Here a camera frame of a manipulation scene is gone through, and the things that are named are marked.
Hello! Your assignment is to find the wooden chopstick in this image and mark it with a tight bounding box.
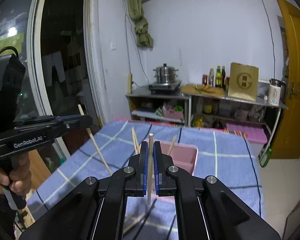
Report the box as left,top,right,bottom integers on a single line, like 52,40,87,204
77,104,113,176
147,133,154,206

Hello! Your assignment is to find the metal kitchen shelf left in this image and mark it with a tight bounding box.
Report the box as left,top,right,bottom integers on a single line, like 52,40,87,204
126,86,190,126

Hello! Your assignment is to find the metal kitchen shelf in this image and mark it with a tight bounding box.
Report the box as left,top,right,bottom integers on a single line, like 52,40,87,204
126,86,190,126
185,91,287,144

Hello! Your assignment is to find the metal kitchen shelf right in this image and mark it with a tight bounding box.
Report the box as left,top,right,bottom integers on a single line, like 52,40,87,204
185,91,287,144

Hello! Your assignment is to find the person's left hand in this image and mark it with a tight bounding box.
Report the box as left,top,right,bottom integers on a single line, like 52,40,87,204
0,152,31,196

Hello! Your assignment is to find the chopstick in basket left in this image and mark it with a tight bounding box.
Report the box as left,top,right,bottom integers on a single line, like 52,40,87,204
132,127,140,154

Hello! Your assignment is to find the chopstick in basket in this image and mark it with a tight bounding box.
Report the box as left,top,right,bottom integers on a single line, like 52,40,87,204
132,127,140,154
167,135,177,156

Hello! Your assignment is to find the chopstick in basket right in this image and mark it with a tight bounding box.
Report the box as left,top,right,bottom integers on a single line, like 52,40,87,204
167,135,177,156

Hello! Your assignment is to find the pink plastic utensil basket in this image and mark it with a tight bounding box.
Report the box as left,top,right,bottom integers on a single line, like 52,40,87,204
151,141,198,201

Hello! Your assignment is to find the pink small basket on shelf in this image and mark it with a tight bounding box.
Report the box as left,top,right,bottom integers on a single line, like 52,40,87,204
163,109,184,120

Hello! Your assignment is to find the chopstick lying on cloth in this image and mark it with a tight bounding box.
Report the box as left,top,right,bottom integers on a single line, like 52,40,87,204
123,199,157,236

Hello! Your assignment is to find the blue checkered table cloth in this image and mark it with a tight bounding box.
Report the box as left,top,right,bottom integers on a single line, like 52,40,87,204
26,118,266,240

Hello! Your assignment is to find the black induction cooker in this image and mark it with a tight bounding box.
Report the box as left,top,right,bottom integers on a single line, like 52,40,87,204
148,80,181,94

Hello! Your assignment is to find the wooden cutting board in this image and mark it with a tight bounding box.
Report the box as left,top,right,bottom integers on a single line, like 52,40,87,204
180,84,224,96

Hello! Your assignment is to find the stainless steel steamer pot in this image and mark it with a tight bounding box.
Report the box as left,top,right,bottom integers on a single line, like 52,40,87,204
153,63,178,84

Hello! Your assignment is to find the pink storage box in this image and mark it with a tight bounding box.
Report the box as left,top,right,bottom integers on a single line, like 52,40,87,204
225,122,267,144

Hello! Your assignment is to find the green bottle on floor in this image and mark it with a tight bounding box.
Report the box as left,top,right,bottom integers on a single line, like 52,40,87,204
258,148,272,168

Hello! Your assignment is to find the green oil bottle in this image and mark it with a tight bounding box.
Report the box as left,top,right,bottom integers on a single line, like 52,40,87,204
215,66,222,88

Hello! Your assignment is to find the dark soy sauce bottle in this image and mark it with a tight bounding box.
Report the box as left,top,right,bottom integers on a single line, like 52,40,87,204
221,66,226,90

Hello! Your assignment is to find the green hanging cloth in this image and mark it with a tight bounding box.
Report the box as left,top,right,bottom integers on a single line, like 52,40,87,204
127,0,153,48

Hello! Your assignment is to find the golden gift box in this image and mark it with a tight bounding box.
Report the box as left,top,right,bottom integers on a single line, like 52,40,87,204
228,62,258,101

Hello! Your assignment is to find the yellow wooden door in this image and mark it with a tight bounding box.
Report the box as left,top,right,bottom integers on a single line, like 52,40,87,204
271,0,300,159

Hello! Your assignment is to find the white electric kettle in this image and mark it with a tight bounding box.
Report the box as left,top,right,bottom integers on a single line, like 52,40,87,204
267,79,286,106

